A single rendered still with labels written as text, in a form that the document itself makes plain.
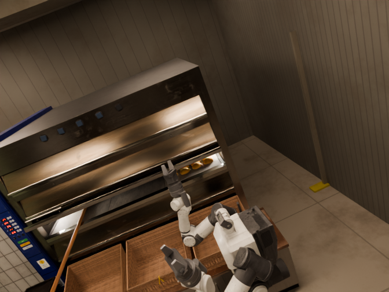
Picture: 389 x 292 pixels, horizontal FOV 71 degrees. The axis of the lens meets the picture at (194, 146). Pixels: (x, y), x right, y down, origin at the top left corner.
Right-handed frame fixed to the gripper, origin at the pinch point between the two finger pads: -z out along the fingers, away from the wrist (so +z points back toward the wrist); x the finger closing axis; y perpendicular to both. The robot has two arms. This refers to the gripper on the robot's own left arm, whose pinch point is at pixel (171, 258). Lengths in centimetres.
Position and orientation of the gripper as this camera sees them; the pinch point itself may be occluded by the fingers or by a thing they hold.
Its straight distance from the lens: 106.6
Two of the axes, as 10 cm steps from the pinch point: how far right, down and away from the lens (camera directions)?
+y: 7.3, -6.5, 2.3
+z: 4.0, 6.8, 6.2
